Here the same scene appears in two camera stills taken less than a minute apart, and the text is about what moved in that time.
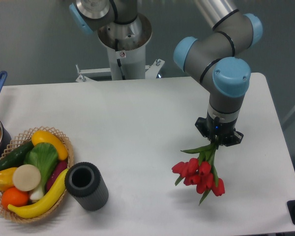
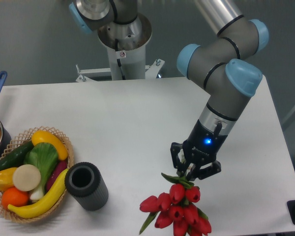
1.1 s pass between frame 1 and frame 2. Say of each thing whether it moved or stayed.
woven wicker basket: stayed
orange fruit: stayed
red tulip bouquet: moved
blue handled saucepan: stayed
